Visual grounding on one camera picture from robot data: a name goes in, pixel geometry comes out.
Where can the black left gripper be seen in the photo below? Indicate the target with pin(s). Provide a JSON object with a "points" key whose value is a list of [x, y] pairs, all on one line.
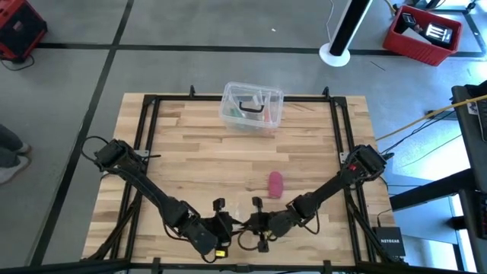
{"points": [[220, 228]]}

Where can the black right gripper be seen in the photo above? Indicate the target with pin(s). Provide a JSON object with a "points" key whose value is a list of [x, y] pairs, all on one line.
{"points": [[266, 224]]}

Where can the pink elastic bandage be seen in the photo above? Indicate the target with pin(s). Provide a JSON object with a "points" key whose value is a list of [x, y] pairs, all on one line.
{"points": [[275, 185]]}

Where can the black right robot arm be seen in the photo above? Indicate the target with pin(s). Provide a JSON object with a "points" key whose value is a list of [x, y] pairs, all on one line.
{"points": [[331, 186]]}

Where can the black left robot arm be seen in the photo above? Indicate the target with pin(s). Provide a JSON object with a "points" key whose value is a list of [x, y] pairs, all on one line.
{"points": [[152, 190]]}

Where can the green bandage roll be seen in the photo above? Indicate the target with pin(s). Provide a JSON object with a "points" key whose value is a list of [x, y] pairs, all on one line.
{"points": [[236, 113]]}

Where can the grey mounting plate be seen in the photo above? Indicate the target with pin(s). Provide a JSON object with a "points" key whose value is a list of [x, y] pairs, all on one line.
{"points": [[141, 153], [343, 157]]}

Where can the clear plastic storage box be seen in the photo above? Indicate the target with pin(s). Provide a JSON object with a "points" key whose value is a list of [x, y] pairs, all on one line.
{"points": [[232, 95]]}

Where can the person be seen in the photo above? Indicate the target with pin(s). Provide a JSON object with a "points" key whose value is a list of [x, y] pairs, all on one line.
{"points": [[9, 160]]}

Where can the black desk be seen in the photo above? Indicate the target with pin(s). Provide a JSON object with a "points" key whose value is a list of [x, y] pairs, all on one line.
{"points": [[468, 133]]}

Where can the red plastic crate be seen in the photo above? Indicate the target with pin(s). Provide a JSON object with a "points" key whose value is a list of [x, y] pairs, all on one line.
{"points": [[414, 51]]}

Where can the small black device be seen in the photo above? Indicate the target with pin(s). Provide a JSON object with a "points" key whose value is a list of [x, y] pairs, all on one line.
{"points": [[409, 21]]}

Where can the black device with silver slots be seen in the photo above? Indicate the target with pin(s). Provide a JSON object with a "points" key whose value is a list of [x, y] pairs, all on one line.
{"points": [[437, 35]]}

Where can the red and black toolbox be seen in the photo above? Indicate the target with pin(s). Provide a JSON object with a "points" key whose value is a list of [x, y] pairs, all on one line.
{"points": [[21, 26]]}

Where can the black metal table frame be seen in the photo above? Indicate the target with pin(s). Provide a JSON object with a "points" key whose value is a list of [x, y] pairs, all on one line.
{"points": [[179, 98]]}

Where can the black Netgear network switch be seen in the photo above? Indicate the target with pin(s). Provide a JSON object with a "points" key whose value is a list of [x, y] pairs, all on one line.
{"points": [[388, 243]]}

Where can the black post with white base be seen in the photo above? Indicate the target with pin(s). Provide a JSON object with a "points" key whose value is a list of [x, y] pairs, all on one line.
{"points": [[344, 34]]}

